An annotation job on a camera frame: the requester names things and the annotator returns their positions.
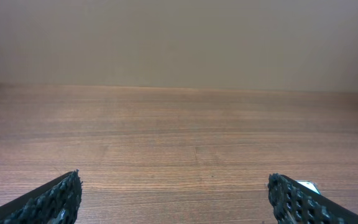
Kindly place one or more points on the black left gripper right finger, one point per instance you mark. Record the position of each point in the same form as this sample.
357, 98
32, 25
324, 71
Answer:
293, 202

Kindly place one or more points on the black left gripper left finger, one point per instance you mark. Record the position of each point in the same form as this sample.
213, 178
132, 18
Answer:
57, 201

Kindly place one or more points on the blue Galaxy smartphone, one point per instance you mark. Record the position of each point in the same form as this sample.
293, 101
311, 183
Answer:
309, 185

